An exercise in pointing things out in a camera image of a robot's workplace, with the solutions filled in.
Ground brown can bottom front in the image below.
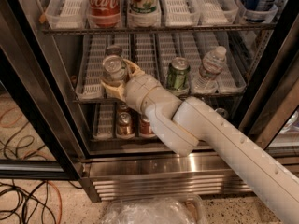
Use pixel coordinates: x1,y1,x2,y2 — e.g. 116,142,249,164
116,112,134,136

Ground clear tray top shelf left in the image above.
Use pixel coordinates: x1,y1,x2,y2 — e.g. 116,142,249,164
45,0,87,30

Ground clear tray middle shelf centre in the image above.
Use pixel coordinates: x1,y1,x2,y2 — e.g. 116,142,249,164
134,34,158,78

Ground stainless steel display fridge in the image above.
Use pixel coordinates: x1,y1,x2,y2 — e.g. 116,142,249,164
0,0,299,203

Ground brown can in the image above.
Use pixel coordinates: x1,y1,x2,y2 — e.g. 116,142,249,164
116,112,134,136
117,103,130,113

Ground green can bottom shelf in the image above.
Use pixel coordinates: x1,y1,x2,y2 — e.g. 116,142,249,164
216,107,229,119

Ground clear tray middle shelf left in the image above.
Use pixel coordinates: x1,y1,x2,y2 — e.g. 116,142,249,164
76,35,107,101

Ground clear tray top shelf right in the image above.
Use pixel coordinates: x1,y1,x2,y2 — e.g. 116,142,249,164
196,0,238,25

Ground clear tray top shelf centre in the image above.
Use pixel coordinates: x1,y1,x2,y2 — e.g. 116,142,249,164
162,0,200,27

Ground brown can bottom rear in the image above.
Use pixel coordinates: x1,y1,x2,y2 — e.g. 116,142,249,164
117,103,130,113

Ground clear tray middle shelf right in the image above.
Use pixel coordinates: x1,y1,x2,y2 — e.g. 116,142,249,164
194,32,246,95

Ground red can bottom front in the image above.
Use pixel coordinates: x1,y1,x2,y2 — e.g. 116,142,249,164
139,116,154,135

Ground glass fridge door left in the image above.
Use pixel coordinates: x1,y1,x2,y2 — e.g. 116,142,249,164
0,0,84,180

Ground clear water bottle middle shelf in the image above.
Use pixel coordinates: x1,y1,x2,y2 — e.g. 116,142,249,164
192,46,227,94

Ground orange floor cable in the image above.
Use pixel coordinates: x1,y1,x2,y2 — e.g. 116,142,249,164
0,106,63,224

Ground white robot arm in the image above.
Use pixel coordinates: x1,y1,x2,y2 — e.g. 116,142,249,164
101,60,299,224

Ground clear plastic bin with bag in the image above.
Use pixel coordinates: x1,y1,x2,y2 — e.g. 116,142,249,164
100,194,208,224

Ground green soda can middle shelf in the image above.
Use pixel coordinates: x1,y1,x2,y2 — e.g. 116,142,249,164
166,57,190,91

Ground black floor cables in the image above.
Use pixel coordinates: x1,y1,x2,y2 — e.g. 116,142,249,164
0,121,82,224

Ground red Coca-Cola can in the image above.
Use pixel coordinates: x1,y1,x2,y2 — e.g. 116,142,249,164
88,0,121,27

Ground white 7up can front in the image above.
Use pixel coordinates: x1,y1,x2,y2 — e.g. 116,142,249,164
103,55,128,87

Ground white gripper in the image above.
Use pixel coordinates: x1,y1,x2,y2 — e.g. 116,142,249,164
101,59,162,114

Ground silver can behind 7up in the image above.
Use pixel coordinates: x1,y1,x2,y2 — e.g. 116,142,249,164
106,45,122,56

